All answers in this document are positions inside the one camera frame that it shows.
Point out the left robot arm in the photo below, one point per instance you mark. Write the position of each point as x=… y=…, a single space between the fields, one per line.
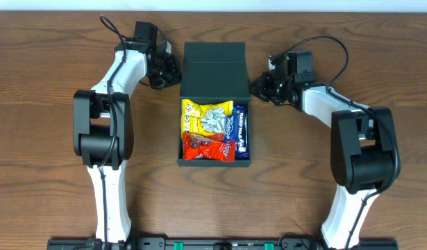
x=103 y=133

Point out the red Hacks candy bag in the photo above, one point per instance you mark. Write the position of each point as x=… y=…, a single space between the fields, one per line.
x=199 y=147

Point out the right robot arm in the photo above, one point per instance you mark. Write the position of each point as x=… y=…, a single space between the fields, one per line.
x=364 y=155

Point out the blue Eclipse mints tin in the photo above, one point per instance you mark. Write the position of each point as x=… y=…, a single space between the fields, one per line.
x=231 y=128

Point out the yellow Hacks candy bag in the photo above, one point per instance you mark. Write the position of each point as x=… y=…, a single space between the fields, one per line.
x=205 y=120

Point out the purple Dairy Milk bar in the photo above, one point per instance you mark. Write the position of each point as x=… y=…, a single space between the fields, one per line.
x=242 y=145

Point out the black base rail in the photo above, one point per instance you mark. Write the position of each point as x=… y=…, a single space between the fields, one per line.
x=159 y=243

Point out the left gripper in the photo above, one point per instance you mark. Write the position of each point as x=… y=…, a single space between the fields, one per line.
x=166 y=74

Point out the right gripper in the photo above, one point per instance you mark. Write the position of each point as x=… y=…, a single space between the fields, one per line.
x=265 y=87

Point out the dark green gift box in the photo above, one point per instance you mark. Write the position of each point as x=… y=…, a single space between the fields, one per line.
x=215 y=72

